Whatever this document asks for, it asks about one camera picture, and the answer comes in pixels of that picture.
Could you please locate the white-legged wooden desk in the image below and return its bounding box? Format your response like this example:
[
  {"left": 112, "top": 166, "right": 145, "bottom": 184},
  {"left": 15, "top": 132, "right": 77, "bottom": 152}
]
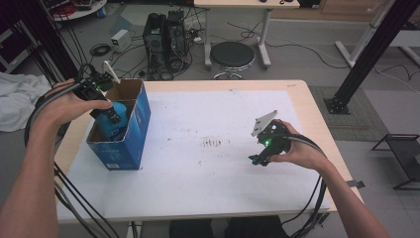
[{"left": 193, "top": 0, "right": 301, "bottom": 69}]

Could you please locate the blue bottle white cap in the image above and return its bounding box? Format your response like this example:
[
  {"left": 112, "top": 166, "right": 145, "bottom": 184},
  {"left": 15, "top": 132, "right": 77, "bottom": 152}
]
[{"left": 95, "top": 101, "right": 131, "bottom": 143}]

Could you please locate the right hand-held gripper cable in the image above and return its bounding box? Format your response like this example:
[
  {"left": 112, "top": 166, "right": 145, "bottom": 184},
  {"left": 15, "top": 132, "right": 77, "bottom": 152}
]
[{"left": 281, "top": 133, "right": 329, "bottom": 238}]

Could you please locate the grey tape strip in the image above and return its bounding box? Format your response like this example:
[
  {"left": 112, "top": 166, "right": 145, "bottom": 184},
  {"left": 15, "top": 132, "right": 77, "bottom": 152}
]
[{"left": 346, "top": 179, "right": 367, "bottom": 189}]

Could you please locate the light wooden table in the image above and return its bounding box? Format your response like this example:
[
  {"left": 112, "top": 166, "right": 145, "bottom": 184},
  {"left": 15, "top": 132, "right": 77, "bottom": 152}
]
[{"left": 52, "top": 79, "right": 365, "bottom": 224}]

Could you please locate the black metal rack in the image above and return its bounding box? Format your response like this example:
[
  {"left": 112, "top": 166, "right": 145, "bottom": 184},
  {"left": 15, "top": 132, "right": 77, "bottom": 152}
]
[{"left": 371, "top": 133, "right": 420, "bottom": 191}]

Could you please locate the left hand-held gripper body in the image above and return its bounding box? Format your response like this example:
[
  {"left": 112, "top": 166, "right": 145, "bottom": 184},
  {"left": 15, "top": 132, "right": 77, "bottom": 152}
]
[{"left": 73, "top": 59, "right": 122, "bottom": 102}]

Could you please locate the coiled black cable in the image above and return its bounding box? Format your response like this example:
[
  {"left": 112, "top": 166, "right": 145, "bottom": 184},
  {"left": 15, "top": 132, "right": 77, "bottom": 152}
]
[{"left": 89, "top": 43, "right": 113, "bottom": 58}]

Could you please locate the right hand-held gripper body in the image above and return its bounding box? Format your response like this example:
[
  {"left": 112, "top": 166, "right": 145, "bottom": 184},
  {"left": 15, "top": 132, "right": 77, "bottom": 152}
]
[{"left": 251, "top": 109, "right": 293, "bottom": 159}]

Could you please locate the long black floor cable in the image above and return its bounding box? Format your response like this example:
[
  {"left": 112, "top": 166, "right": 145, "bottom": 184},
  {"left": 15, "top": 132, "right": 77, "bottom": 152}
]
[{"left": 227, "top": 21, "right": 351, "bottom": 70}]

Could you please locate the black round stool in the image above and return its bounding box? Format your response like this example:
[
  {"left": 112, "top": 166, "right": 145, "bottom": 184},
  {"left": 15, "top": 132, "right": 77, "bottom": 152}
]
[{"left": 209, "top": 41, "right": 257, "bottom": 80}]

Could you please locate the black metal stand with cables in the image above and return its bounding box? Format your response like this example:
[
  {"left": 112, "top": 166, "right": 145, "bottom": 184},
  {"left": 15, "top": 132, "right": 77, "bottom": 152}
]
[{"left": 0, "top": 0, "right": 88, "bottom": 87}]

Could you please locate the grey floor mat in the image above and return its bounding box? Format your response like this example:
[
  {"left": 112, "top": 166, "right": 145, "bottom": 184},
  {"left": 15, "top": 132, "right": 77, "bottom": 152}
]
[{"left": 308, "top": 85, "right": 390, "bottom": 143}]

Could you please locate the round white table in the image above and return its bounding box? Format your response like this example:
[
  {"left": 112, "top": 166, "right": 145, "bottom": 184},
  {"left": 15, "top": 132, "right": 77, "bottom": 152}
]
[{"left": 43, "top": 0, "right": 108, "bottom": 23}]

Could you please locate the person's left hand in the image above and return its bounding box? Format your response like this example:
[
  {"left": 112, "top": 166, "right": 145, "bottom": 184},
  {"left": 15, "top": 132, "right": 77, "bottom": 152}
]
[{"left": 28, "top": 78, "right": 114, "bottom": 140}]

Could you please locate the white metal stand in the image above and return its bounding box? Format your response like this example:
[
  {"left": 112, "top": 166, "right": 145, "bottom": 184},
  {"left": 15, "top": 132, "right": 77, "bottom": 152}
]
[{"left": 335, "top": 0, "right": 420, "bottom": 68}]

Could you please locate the black computer tower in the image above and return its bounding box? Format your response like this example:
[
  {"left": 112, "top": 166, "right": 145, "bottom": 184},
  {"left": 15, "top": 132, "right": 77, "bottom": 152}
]
[
  {"left": 166, "top": 10, "right": 190, "bottom": 67},
  {"left": 142, "top": 12, "right": 170, "bottom": 79}
]

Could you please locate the small white box device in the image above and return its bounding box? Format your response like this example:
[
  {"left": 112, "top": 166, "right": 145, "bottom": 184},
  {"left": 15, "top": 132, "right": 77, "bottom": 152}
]
[{"left": 110, "top": 29, "right": 132, "bottom": 54}]

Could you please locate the hand-held gripper cable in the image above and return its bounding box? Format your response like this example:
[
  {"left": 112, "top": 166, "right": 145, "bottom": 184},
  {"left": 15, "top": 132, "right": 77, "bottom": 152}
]
[
  {"left": 281, "top": 133, "right": 329, "bottom": 238},
  {"left": 23, "top": 62, "right": 122, "bottom": 238}
]

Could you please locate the left hand-held gripper cable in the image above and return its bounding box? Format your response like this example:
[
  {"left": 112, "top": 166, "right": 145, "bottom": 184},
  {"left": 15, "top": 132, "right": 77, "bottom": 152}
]
[{"left": 23, "top": 62, "right": 122, "bottom": 238}]

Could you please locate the white cloth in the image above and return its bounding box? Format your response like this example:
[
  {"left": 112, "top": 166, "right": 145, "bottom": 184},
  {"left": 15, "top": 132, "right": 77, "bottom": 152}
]
[{"left": 0, "top": 71, "right": 53, "bottom": 133}]

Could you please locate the black metal post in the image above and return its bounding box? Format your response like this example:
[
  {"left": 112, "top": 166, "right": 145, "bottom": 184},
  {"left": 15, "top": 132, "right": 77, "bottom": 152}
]
[{"left": 323, "top": 0, "right": 420, "bottom": 116}]

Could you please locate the blue cardboard box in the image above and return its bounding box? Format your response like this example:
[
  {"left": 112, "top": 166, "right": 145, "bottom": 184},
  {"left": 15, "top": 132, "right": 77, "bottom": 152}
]
[{"left": 86, "top": 78, "right": 152, "bottom": 172}]

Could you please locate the person's right hand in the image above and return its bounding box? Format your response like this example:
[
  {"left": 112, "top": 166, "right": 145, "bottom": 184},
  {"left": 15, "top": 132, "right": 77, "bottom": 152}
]
[{"left": 268, "top": 118, "right": 332, "bottom": 174}]

